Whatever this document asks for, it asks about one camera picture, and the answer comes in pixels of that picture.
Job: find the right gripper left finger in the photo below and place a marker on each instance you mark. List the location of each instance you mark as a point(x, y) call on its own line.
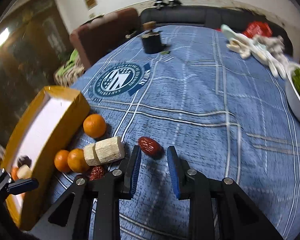
point(91, 205)

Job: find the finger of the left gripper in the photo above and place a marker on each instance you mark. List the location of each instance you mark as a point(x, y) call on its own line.
point(22, 185)

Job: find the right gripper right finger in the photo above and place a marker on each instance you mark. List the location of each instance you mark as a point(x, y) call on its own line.
point(238, 216)

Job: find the orange tangerine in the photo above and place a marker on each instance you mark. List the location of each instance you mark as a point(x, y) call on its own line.
point(76, 161)
point(94, 126)
point(61, 161)

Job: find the short white yam piece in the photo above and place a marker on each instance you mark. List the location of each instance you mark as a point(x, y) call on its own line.
point(90, 155)

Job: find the yellow box with white interior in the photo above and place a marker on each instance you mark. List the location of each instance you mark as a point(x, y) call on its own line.
point(46, 127)

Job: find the dark purple plum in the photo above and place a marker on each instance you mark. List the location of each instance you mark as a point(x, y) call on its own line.
point(24, 160)

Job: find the blue plaid tablecloth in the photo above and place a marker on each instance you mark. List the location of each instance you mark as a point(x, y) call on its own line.
point(226, 116)

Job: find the green patterned cushion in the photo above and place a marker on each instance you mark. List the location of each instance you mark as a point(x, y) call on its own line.
point(69, 72)

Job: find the ceiling light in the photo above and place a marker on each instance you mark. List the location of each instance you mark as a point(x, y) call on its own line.
point(4, 36)

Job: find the dark wooden glass cabinet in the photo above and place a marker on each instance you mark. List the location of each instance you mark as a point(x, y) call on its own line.
point(37, 45)

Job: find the white and green cloth pile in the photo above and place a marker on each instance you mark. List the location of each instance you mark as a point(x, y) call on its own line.
point(269, 51)

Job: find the brown armchair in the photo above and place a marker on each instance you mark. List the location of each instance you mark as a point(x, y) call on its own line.
point(96, 38)

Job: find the red plastic bag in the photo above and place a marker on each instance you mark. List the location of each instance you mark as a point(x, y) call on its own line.
point(258, 28)

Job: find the black leather sofa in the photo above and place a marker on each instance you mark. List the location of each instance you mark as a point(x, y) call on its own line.
point(213, 18)

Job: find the black clamp devices on sofa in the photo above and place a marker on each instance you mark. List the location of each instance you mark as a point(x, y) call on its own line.
point(159, 4)

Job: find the small wall plaque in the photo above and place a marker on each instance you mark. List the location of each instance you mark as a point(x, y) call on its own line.
point(90, 4)

